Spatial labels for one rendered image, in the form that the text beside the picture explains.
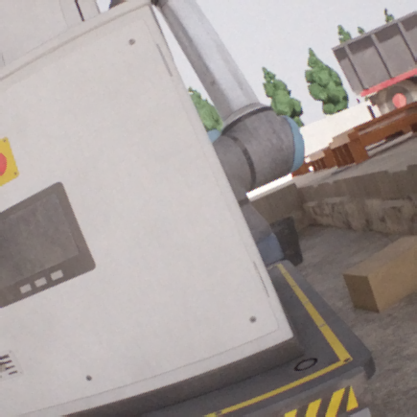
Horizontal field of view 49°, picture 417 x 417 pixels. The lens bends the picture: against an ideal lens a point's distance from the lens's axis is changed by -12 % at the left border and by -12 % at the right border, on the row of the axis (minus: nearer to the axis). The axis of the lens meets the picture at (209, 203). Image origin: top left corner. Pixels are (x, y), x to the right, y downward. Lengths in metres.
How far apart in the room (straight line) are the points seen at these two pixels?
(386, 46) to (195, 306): 9.57
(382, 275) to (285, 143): 0.59
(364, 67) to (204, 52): 8.83
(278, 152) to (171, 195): 0.65
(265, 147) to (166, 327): 0.68
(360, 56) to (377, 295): 8.73
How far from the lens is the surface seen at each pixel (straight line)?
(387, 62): 9.96
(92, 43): 0.66
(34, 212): 0.66
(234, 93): 1.28
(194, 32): 1.37
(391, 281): 1.63
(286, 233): 2.95
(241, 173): 1.18
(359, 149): 4.16
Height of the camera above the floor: 0.55
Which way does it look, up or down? level
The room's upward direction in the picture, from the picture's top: 24 degrees counter-clockwise
